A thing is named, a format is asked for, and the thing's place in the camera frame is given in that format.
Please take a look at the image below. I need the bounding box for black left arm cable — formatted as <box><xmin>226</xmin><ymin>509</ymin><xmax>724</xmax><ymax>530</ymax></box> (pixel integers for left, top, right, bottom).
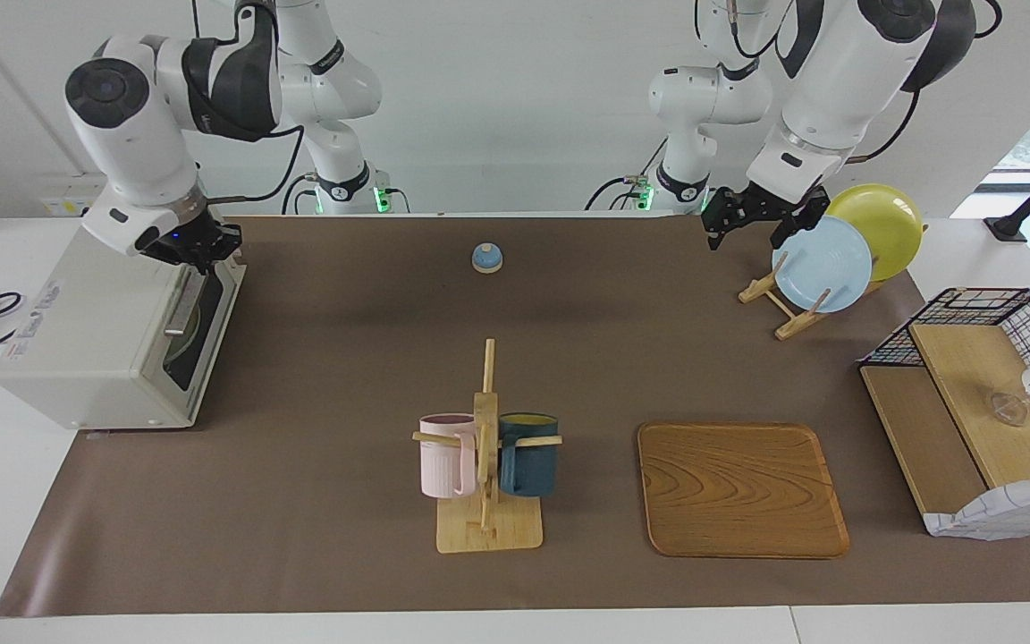
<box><xmin>694</xmin><ymin>0</ymin><xmax>1004</xmax><ymax>167</ymax></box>

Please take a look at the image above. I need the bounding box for small clear glass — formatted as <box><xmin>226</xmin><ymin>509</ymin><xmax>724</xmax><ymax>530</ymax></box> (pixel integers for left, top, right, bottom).
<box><xmin>984</xmin><ymin>391</ymin><xmax>1030</xmax><ymax>427</ymax></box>

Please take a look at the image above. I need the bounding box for yellow plate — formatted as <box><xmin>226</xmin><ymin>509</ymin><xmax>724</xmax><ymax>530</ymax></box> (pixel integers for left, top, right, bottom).
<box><xmin>823</xmin><ymin>183</ymin><xmax>924</xmax><ymax>283</ymax></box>

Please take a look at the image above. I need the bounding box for black base cable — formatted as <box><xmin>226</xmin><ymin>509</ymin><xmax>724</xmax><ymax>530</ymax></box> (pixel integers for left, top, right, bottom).
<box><xmin>281</xmin><ymin>173</ymin><xmax>321</xmax><ymax>216</ymax></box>
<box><xmin>585</xmin><ymin>134</ymin><xmax>670</xmax><ymax>214</ymax></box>

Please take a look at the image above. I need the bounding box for glass oven door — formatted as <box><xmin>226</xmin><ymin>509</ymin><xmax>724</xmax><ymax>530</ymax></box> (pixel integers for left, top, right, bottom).
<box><xmin>144</xmin><ymin>237</ymin><xmax>248</xmax><ymax>426</ymax></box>

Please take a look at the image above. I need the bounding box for light blue plate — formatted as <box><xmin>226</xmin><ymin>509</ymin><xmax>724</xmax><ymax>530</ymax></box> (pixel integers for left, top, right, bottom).
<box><xmin>772</xmin><ymin>215</ymin><xmax>874</xmax><ymax>314</ymax></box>

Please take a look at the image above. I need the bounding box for wooden plate rack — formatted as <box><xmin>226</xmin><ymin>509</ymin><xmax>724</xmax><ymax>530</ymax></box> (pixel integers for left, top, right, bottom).
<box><xmin>739</xmin><ymin>224</ymin><xmax>927</xmax><ymax>341</ymax></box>

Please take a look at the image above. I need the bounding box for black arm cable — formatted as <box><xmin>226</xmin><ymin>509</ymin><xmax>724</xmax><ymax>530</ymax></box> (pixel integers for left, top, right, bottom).
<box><xmin>694</xmin><ymin>0</ymin><xmax>1004</xmax><ymax>167</ymax></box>
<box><xmin>191</xmin><ymin>0</ymin><xmax>306</xmax><ymax>205</ymax></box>

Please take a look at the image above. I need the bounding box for white wall box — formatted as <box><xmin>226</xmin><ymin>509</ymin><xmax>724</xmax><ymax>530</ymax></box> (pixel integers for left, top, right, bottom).
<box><xmin>39</xmin><ymin>174</ymin><xmax>114</xmax><ymax>218</ymax></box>

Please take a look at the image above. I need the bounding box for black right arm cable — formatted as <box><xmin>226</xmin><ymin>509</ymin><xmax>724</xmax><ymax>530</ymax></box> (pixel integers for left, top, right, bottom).
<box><xmin>191</xmin><ymin>0</ymin><xmax>306</xmax><ymax>205</ymax></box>

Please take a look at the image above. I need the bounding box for pink mug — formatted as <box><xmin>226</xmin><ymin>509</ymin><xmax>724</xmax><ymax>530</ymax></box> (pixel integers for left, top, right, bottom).
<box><xmin>418</xmin><ymin>413</ymin><xmax>477</xmax><ymax>499</ymax></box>

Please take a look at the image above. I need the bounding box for brown wooden tray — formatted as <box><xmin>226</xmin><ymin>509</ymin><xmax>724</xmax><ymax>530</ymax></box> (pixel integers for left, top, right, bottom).
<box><xmin>637</xmin><ymin>421</ymin><xmax>850</xmax><ymax>559</ymax></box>

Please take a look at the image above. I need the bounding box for dark blue mug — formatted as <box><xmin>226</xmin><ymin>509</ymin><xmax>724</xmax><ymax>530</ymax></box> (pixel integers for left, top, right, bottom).
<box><xmin>499</xmin><ymin>412</ymin><xmax>560</xmax><ymax>498</ymax></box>

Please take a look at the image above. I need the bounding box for white checked cloth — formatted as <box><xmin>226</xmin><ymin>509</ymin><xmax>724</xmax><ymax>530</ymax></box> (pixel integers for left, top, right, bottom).
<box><xmin>924</xmin><ymin>472</ymin><xmax>1030</xmax><ymax>540</ymax></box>

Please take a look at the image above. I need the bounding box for black left base cable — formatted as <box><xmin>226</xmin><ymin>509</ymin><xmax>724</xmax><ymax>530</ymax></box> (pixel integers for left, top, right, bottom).
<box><xmin>585</xmin><ymin>134</ymin><xmax>670</xmax><ymax>214</ymax></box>

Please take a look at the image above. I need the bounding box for black wire basket shelf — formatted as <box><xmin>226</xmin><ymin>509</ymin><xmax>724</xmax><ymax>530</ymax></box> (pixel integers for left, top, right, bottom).
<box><xmin>860</xmin><ymin>322</ymin><xmax>1030</xmax><ymax>530</ymax></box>

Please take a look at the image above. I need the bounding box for wooden mug rack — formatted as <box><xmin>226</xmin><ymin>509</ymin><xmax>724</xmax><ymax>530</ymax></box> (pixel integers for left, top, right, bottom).
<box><xmin>412</xmin><ymin>338</ymin><xmax>563</xmax><ymax>554</ymax></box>

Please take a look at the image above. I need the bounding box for brown table mat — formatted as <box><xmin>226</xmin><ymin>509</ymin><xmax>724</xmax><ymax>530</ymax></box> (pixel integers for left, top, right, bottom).
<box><xmin>0</xmin><ymin>215</ymin><xmax>1030</xmax><ymax>618</ymax></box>

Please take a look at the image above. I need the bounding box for white toaster oven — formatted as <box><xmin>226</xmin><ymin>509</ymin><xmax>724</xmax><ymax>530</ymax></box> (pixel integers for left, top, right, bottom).
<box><xmin>0</xmin><ymin>215</ymin><xmax>248</xmax><ymax>432</ymax></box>

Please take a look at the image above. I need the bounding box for black right base cable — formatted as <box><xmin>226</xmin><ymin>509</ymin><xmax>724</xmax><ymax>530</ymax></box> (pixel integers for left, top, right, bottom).
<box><xmin>281</xmin><ymin>173</ymin><xmax>321</xmax><ymax>216</ymax></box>

